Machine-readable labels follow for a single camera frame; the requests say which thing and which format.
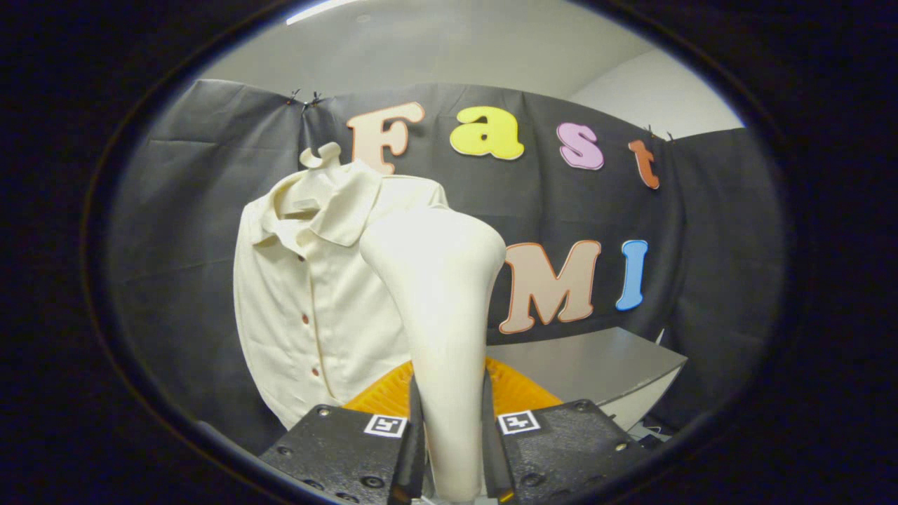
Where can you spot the cream button shirt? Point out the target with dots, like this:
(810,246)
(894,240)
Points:
(302,280)

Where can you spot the cream garment steamer head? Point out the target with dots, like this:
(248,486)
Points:
(442,315)

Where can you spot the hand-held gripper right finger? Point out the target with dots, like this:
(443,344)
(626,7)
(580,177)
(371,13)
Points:
(491,456)

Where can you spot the white plastic hanger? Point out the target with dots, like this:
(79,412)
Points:
(309,193)

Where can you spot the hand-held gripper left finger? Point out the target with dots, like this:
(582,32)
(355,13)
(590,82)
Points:
(416,449)

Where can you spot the white drawer cabinet grey top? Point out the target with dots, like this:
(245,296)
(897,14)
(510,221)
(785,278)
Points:
(596,365)

